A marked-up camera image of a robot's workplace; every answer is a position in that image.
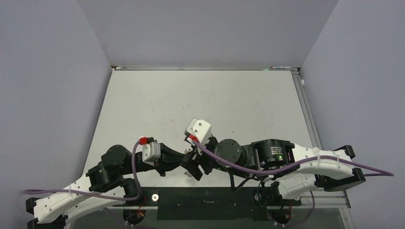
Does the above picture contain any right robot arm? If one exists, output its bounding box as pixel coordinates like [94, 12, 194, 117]
[183, 135, 365, 204]

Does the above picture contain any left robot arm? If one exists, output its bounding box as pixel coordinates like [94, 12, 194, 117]
[24, 138, 185, 229]

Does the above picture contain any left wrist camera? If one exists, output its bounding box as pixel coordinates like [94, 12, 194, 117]
[142, 142, 161, 163]

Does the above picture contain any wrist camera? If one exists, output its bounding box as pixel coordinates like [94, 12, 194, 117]
[184, 118, 212, 146]
[142, 142, 161, 163]

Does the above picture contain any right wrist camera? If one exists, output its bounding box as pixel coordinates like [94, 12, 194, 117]
[184, 118, 212, 146]

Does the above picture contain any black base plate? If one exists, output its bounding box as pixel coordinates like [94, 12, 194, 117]
[124, 188, 294, 221]

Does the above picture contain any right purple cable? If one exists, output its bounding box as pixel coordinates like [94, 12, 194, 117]
[192, 139, 394, 228]

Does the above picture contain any purple cable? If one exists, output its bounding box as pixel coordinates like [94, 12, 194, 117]
[23, 140, 159, 229]
[192, 139, 394, 228]

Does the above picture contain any back aluminium rail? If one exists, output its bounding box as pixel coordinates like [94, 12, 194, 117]
[111, 66, 299, 72]

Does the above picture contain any aluminium rail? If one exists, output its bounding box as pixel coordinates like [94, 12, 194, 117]
[291, 69, 333, 187]
[111, 66, 299, 72]
[71, 187, 351, 208]

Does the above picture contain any right aluminium rail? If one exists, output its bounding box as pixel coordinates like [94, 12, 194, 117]
[291, 69, 333, 187]

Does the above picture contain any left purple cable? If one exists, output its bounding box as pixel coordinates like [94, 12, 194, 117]
[23, 140, 159, 229]

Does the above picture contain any front aluminium rail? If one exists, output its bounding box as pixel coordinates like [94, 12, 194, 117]
[71, 187, 351, 208]

